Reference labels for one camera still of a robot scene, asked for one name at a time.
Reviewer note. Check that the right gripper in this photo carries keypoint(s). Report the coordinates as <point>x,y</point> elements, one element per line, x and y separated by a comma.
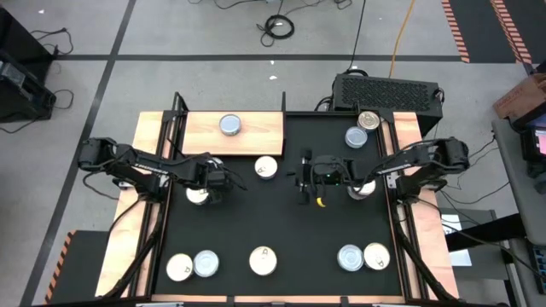
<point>328,170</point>

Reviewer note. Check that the tuna can green label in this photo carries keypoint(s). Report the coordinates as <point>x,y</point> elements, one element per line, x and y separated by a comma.
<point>350,257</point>
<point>230,124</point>
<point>207,263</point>
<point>356,137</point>

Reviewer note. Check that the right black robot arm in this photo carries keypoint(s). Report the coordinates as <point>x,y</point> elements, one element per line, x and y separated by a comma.
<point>409,160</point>

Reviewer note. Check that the white paper sheet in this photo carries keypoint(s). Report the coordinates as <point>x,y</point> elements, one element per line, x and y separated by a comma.
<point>458,256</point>

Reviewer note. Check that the black equipment case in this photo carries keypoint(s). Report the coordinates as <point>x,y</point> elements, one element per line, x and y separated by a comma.
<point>21,94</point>

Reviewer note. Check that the black frame post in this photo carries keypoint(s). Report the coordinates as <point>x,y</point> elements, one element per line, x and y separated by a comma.
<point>179,106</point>
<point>283,102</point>

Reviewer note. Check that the black cabinet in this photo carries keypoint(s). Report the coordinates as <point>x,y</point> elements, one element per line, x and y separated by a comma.
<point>17,38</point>

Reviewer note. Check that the gray side table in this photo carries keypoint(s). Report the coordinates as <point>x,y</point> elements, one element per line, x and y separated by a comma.
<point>518,192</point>

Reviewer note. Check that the salmon can blue label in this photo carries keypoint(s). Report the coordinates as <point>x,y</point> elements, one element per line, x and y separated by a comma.
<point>179,267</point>
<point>196,198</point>
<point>368,120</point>
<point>377,256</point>
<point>369,191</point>
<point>265,166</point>
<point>263,260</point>

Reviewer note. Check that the cardboard box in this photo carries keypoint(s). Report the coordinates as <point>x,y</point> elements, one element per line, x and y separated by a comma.
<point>522,98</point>

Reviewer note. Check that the tablet with pink screen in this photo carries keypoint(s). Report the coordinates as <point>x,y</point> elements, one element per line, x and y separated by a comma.
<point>538,143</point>

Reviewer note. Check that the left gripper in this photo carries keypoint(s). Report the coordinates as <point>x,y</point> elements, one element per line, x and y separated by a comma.
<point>213,177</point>

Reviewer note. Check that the wooden shelf board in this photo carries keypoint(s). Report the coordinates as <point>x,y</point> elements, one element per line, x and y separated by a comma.
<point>205,143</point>

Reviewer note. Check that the black mat orange stripes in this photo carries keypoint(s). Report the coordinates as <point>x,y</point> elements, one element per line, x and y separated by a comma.
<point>81,273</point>
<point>482,25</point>

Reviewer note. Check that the metal bracket plate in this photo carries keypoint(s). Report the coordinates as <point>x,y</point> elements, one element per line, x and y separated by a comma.
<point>123,184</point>
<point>391,181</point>

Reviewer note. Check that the black perforated computer case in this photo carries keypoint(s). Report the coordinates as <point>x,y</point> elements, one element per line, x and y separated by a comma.
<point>384,94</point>

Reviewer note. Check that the black table mat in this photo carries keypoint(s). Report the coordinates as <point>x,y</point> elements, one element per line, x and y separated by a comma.
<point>273,221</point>

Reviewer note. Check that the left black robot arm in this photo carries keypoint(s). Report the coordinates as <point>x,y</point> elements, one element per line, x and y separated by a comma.
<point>149,167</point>

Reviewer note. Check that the black metal beam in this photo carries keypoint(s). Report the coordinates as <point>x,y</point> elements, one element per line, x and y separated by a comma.
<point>486,232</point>

